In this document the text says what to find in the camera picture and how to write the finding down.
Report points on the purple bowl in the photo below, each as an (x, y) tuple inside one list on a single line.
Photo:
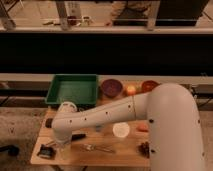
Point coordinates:
[(111, 87)]

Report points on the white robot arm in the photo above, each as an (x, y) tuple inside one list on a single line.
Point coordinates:
[(175, 134)]

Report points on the green plastic tray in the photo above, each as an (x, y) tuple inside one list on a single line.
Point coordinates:
[(81, 89)]

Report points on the black rectangular case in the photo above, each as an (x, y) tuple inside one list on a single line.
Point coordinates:
[(48, 123)]

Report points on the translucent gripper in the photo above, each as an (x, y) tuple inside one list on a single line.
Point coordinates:
[(65, 151)]

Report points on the blue cup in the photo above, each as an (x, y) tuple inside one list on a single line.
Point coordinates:
[(98, 128)]

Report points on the bunch of dark grapes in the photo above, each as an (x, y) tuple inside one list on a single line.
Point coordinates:
[(144, 149)]

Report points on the white cup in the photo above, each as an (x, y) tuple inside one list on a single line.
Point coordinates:
[(121, 130)]

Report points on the black object on floor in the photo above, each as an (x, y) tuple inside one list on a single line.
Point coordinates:
[(11, 149)]

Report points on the person in background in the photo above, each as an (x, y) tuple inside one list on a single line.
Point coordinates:
[(129, 13)]

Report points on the wooden table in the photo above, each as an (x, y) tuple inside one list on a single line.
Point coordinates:
[(100, 158)]

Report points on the black handled brush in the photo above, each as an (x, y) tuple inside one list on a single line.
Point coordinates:
[(48, 152)]

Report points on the red bowl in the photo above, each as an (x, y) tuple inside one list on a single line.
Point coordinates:
[(148, 86)]

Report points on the orange apple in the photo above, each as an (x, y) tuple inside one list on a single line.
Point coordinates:
[(130, 90)]

